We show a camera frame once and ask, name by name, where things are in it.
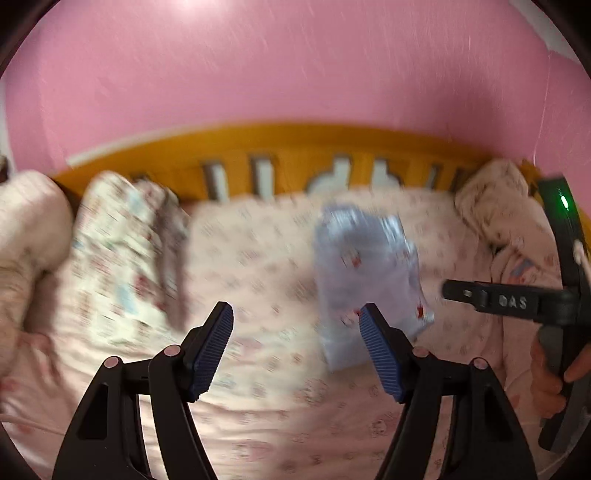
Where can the yellow wooden bed rail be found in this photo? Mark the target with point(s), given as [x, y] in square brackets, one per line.
[286, 152]

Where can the beige fluffy blanket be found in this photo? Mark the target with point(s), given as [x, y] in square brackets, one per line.
[491, 198]

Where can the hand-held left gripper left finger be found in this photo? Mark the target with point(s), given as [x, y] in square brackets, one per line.
[210, 355]

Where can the pink printed blanket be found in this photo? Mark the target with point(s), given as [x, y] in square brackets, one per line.
[526, 263]

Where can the light purple printed pants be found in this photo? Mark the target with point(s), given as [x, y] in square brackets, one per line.
[360, 258]

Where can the white printed folded cloth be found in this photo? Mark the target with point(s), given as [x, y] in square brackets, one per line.
[120, 258]

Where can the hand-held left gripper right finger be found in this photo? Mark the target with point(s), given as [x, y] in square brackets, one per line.
[381, 350]

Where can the cream printed pillow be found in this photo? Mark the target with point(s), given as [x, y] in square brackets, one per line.
[32, 258]

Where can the person's right hand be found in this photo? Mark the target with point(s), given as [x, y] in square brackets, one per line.
[547, 383]

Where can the pink printed bed sheet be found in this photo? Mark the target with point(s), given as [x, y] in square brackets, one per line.
[268, 277]

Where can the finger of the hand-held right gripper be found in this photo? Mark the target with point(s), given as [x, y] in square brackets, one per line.
[498, 301]

